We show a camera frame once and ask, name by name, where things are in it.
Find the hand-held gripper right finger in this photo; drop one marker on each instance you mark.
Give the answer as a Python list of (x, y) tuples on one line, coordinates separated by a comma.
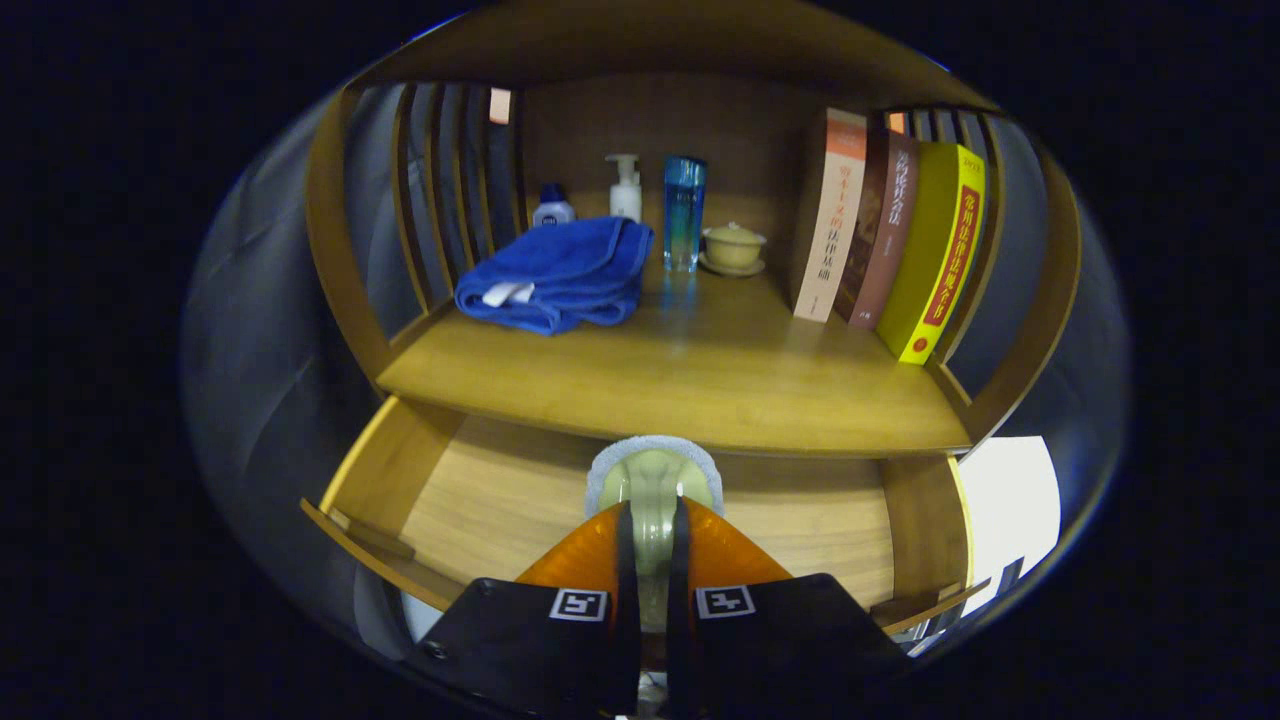
[(680, 600)]

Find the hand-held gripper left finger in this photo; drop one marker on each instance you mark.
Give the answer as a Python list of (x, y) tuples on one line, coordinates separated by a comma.
[(627, 580)]

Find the pale green grey-based brush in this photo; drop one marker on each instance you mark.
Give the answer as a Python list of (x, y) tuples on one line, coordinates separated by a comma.
[(655, 480)]

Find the wooden drawer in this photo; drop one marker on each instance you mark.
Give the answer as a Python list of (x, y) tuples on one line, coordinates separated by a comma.
[(500, 500)]

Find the wooden countertop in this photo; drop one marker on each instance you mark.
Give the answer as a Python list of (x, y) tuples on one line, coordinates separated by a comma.
[(720, 370)]

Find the white side cabinet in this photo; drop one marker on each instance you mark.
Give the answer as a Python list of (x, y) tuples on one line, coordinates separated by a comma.
[(1010, 500)]

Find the wooden cabinet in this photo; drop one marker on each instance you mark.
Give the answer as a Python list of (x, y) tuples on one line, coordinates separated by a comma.
[(650, 110)]

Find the blue folded towel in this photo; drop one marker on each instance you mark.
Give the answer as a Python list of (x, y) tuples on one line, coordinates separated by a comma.
[(560, 270)]

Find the beige lidded teacup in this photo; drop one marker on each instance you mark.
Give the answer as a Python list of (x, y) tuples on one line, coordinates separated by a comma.
[(733, 250)]

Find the tall blue transparent bottle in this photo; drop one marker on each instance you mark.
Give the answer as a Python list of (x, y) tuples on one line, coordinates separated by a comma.
[(684, 220)]

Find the small blue-capped bottle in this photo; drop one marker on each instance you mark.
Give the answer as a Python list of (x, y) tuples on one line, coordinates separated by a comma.
[(552, 212)]

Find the white pump bottle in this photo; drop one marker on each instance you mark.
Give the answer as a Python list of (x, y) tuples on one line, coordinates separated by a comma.
[(626, 200)]

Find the orange and white book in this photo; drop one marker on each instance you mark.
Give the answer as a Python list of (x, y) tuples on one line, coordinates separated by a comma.
[(835, 230)]

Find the brown book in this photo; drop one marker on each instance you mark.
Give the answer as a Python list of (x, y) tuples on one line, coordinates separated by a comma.
[(885, 250)]

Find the yellow book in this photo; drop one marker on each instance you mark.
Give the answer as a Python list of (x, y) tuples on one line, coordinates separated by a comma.
[(935, 260)]

